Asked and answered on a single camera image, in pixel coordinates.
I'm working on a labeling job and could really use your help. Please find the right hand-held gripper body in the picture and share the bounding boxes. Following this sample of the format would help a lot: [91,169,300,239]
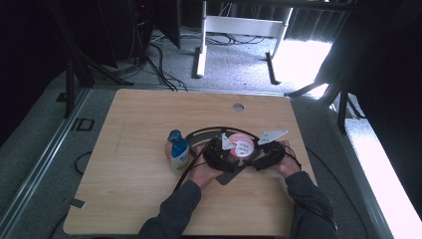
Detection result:
[258,129,289,167]

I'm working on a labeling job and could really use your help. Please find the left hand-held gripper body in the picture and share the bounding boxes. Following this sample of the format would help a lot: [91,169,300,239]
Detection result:
[202,132,239,173]

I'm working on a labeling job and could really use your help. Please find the black slotted corner rack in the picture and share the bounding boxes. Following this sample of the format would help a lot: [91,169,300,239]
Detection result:
[184,125,262,186]

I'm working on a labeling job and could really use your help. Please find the round jar with pink lid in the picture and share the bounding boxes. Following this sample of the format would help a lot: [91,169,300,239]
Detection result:
[229,132,256,159]

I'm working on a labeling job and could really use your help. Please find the pink bottle with blue cap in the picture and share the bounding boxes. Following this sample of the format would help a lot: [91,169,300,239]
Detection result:
[164,128,184,161]

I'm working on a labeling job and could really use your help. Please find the person's right hand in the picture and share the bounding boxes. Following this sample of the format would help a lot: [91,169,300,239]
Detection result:
[270,140,303,178]

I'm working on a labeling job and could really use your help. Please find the person's left hand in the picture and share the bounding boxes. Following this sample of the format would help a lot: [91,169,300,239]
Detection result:
[187,145,223,189]

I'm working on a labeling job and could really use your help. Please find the black metal stand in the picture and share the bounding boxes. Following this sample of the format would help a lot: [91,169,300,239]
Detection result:
[284,63,366,135]

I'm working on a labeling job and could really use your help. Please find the grey pleated curtain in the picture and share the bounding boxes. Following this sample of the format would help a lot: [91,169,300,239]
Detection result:
[285,6,353,43]

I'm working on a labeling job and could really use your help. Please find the grey tape piece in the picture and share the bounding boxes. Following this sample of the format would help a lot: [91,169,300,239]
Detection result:
[62,197,87,210]

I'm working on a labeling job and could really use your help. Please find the dark equipment cabinet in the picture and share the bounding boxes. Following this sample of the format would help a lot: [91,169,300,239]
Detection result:
[94,0,154,68]

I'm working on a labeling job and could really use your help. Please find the black tripod stand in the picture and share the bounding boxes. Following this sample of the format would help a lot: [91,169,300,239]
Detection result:
[46,0,134,88]

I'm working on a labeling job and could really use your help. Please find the left hand-held gripper cable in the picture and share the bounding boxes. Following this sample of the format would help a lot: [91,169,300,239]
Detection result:
[172,148,207,196]

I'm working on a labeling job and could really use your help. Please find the long black floor cable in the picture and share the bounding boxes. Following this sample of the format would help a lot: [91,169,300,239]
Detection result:
[305,147,370,239]

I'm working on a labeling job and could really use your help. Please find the black floor cable bundle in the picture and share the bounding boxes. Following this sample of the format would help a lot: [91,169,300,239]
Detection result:
[132,41,189,93]

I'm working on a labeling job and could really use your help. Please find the black cables under desk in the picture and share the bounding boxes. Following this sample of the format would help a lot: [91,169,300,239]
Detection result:
[205,32,268,47]

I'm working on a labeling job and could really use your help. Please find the white desk frame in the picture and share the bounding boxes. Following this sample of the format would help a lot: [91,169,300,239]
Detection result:
[191,0,295,86]

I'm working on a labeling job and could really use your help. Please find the black looped floor cable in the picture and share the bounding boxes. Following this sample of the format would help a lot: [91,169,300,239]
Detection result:
[74,150,95,176]

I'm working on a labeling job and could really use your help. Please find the black rectangular floor bracket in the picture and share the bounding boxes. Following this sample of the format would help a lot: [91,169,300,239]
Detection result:
[71,117,96,132]

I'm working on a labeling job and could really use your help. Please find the grey metal floor rail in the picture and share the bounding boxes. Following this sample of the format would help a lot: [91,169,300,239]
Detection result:
[0,87,92,231]

